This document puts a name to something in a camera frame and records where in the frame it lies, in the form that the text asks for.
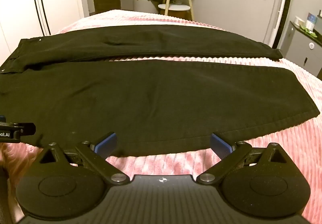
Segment pink ribbed blanket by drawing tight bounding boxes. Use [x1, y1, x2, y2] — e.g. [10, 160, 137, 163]
[0, 9, 322, 224]

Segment blue and white box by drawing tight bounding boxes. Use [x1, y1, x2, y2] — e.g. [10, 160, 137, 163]
[305, 13, 316, 31]

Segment white tower heater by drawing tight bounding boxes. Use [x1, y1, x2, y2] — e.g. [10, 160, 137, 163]
[268, 0, 294, 50]

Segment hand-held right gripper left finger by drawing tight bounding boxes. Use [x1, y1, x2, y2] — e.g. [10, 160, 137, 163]
[33, 132, 129, 186]

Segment grey cabinet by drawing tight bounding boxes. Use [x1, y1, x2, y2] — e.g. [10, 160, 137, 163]
[280, 21, 322, 77]

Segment green leafy decoration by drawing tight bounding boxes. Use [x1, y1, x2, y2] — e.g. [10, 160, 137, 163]
[300, 25, 318, 37]

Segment black pants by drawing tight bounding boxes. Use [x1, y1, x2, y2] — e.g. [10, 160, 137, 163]
[0, 25, 320, 158]

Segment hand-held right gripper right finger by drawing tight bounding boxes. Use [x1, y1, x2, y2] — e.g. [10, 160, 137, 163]
[196, 133, 288, 186]

